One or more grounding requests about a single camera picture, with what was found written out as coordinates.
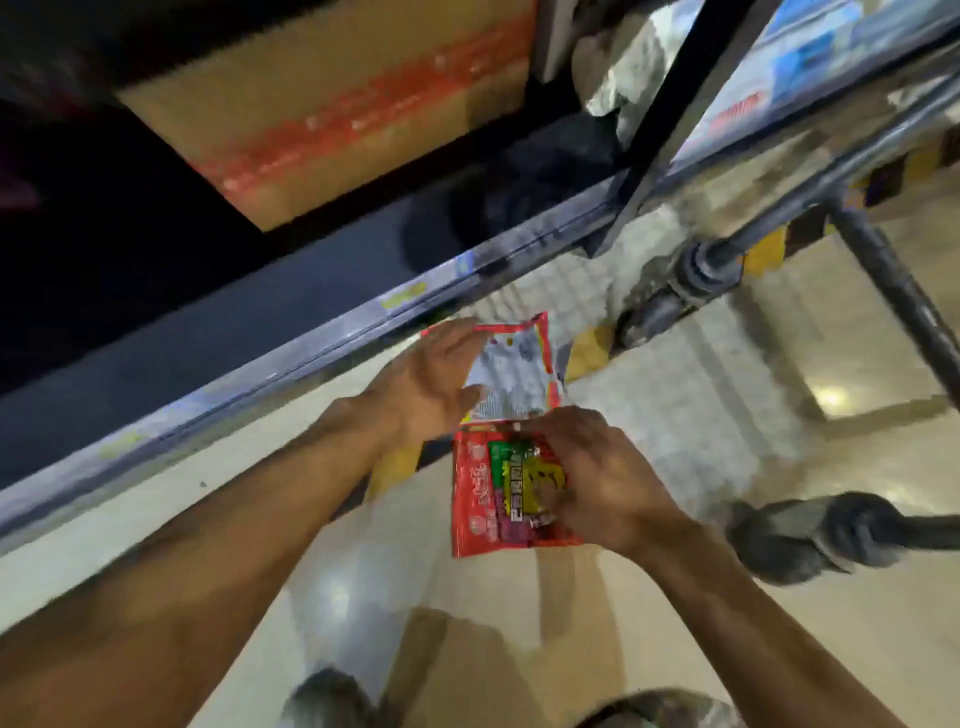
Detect person's left hand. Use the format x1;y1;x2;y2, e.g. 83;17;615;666
346;316;492;451

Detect person's right hand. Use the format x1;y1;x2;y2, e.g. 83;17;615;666
516;405;702;560

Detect red packet with white back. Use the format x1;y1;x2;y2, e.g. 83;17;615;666
420;311;565;430

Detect red snack packet green label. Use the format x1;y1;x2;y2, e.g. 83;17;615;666
451;421;586;560

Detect person's left forearm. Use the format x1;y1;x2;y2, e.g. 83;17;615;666
0;397;395;728

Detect person's right forearm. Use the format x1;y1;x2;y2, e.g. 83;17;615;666
633;521;912;728

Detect small black cart caster wheel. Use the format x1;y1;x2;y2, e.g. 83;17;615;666
613;288;687;348

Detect cardboard box with red tape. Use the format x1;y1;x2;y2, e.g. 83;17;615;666
116;0;538;232

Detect large black cart caster wheel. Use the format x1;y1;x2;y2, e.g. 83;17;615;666
727;491;960;588

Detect person's right shoe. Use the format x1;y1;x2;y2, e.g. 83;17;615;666
576;688;745;728

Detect person's shoe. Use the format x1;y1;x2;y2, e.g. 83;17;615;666
279;667;385;728
576;688;745;728

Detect clear plastic wrapped goods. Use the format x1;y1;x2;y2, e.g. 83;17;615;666
571;11;670;145

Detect person's left shoe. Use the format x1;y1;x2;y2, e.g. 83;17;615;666
279;667;385;728

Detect row of blue white packets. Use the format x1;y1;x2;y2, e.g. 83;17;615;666
671;0;960;162

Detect metal shelf rail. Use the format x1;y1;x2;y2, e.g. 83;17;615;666
0;15;960;560

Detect black shelf upright post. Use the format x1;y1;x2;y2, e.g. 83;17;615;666
588;0;783;258

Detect grey metal cart frame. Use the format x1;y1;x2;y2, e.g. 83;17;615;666
667;75;960;410

